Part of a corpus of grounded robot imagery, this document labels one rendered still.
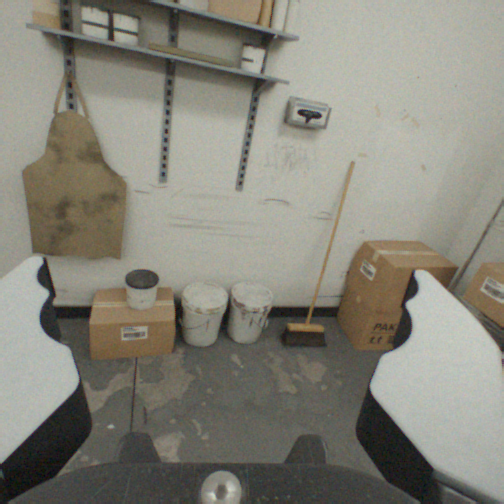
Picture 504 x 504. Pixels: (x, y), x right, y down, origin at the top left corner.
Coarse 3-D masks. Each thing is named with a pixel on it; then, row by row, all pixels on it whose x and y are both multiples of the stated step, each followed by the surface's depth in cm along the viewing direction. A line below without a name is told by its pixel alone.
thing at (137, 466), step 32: (128, 448) 6; (320, 448) 6; (64, 480) 5; (96, 480) 5; (128, 480) 5; (160, 480) 5; (192, 480) 5; (224, 480) 5; (256, 480) 5; (288, 480) 5; (320, 480) 5; (352, 480) 5
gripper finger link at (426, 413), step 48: (432, 288) 11; (432, 336) 9; (480, 336) 9; (384, 384) 7; (432, 384) 7; (480, 384) 7; (384, 432) 7; (432, 432) 6; (480, 432) 6; (480, 480) 6
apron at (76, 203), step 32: (64, 128) 174; (64, 160) 181; (96, 160) 185; (32, 192) 184; (64, 192) 189; (96, 192) 191; (32, 224) 193; (64, 224) 196; (96, 224) 199; (96, 256) 210
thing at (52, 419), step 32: (0, 288) 9; (32, 288) 10; (0, 320) 8; (32, 320) 8; (0, 352) 7; (32, 352) 7; (64, 352) 8; (0, 384) 7; (32, 384) 7; (64, 384) 7; (0, 416) 6; (32, 416) 6; (64, 416) 6; (0, 448) 6; (32, 448) 6; (64, 448) 7; (32, 480) 6
